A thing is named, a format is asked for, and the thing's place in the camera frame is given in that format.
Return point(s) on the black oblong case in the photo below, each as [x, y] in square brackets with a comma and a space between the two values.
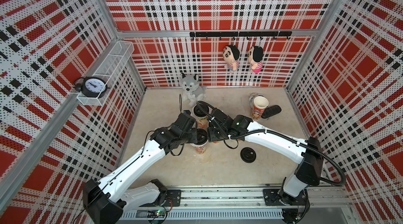
[271, 111]

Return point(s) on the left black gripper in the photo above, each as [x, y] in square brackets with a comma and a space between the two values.
[194, 139]

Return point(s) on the black hook rail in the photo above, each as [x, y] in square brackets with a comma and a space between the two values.
[234, 34]

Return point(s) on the boy doll striped shirt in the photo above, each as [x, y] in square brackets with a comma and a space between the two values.
[231, 56]

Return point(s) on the metal base rail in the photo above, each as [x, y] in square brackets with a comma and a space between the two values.
[316, 205]

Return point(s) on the yellow-red paper cup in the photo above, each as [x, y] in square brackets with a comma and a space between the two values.
[202, 122]

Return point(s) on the grey white husky plush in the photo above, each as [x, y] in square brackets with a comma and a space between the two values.
[192, 90]

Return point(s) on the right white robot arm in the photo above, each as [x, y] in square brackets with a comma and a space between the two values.
[305, 153]

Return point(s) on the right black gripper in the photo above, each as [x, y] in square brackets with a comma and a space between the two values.
[211, 135]

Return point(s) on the black round clock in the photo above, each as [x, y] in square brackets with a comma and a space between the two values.
[91, 87]

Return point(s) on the boy doll pink shirt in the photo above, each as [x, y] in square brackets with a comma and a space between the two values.
[255, 56]

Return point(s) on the silver alarm clock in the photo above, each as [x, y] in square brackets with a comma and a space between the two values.
[253, 96]

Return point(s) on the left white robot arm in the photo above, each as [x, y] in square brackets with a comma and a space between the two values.
[106, 200]

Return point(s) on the white wire basket shelf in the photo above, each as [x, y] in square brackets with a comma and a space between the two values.
[109, 70]

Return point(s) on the red paper cup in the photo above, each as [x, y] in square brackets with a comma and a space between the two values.
[200, 149]
[258, 105]

